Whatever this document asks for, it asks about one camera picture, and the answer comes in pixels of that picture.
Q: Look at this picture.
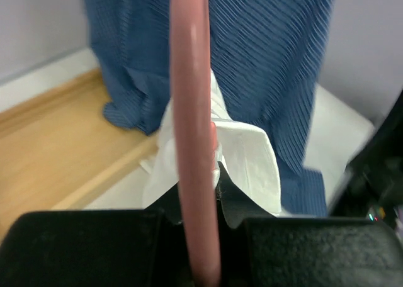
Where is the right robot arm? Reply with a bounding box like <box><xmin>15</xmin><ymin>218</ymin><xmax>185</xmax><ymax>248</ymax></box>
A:
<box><xmin>328</xmin><ymin>95</ymin><xmax>402</xmax><ymax>234</ymax></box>

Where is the blue checkered shirt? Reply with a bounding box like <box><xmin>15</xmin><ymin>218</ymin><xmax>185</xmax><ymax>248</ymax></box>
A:
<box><xmin>84</xmin><ymin>0</ymin><xmax>334</xmax><ymax>217</ymax></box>

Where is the white shirt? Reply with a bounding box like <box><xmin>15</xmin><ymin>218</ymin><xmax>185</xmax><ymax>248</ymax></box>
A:
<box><xmin>142</xmin><ymin>76</ymin><xmax>281</xmax><ymax>216</ymax></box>

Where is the pink wire hanger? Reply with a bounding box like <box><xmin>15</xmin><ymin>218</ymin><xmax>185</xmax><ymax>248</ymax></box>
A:
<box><xmin>169</xmin><ymin>0</ymin><xmax>221</xmax><ymax>286</ymax></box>

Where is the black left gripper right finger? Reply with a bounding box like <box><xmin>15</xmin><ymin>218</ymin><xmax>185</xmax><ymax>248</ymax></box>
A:
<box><xmin>216</xmin><ymin>168</ymin><xmax>402</xmax><ymax>286</ymax></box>

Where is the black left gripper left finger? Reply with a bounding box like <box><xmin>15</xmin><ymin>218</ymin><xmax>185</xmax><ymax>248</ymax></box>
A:
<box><xmin>1</xmin><ymin>187</ymin><xmax>194</xmax><ymax>286</ymax></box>

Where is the wooden clothes rack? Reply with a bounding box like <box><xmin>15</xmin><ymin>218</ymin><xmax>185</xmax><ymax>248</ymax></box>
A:
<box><xmin>1</xmin><ymin>69</ymin><xmax>156</xmax><ymax>219</ymax></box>

